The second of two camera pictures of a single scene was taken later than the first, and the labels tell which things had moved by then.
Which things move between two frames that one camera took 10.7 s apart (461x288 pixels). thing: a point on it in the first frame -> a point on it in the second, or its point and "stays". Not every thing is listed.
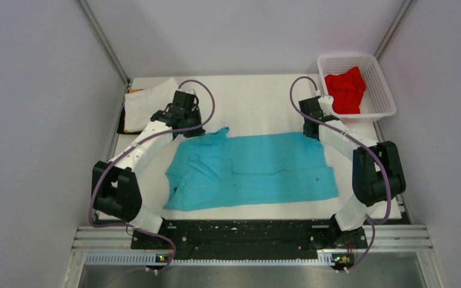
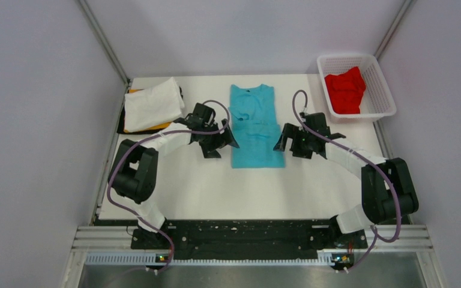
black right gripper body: x=304 y=130 -> x=302 y=145
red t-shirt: x=347 y=89 stays
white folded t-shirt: x=140 y=105 stays
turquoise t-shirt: x=221 y=168 -> x=257 y=140
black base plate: x=239 y=239 stays
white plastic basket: x=357 y=86 stays
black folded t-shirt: x=120 y=128 stays
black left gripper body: x=194 y=117 -> x=212 y=140
